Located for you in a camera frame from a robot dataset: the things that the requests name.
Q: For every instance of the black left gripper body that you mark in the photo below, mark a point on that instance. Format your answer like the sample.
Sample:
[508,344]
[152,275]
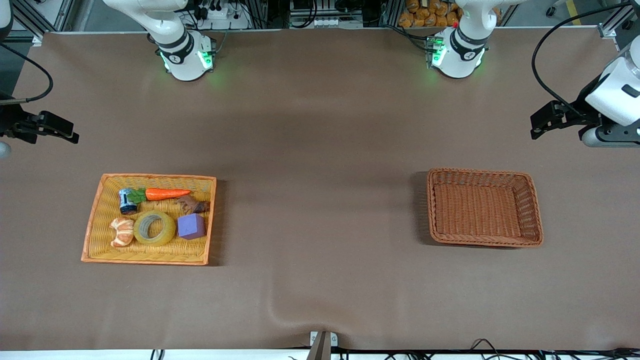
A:
[578,111]

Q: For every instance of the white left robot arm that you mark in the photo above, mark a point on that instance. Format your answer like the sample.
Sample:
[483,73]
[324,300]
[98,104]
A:
[457,55]

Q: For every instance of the white power strip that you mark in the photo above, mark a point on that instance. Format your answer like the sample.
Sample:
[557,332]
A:
[225,17]

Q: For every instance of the yellow wicker basket orange rim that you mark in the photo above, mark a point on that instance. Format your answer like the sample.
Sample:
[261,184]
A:
[105,250]

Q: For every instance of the brown toy lion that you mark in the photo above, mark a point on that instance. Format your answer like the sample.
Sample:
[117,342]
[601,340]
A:
[190,204]

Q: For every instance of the purple cube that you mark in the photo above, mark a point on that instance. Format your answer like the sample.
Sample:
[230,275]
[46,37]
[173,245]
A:
[191,226]

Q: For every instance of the brown wicker basket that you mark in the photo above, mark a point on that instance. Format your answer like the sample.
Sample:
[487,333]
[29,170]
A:
[480,210]

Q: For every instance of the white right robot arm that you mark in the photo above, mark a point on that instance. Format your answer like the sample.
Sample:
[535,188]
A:
[185,60]

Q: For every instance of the aluminium frame profile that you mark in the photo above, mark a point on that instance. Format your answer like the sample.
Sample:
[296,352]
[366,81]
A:
[612,25]
[37,22]

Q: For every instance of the orange toy carrot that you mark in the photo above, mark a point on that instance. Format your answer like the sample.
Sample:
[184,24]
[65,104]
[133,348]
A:
[165,193]

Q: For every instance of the yellow tape roll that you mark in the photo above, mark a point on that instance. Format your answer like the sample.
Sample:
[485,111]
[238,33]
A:
[170,234]

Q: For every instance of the orange packaged goods pile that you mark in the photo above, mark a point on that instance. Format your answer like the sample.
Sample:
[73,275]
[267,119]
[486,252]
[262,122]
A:
[430,15]

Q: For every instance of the toy croissant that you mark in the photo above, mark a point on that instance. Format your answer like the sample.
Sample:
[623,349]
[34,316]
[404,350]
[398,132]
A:
[121,234]

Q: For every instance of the white connector strip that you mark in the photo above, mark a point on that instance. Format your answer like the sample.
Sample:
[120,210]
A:
[332,22]

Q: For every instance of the small dark printed can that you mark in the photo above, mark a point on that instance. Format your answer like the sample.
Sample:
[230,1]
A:
[127,202]

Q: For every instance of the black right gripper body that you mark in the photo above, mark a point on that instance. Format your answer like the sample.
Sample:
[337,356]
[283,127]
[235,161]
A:
[11,123]

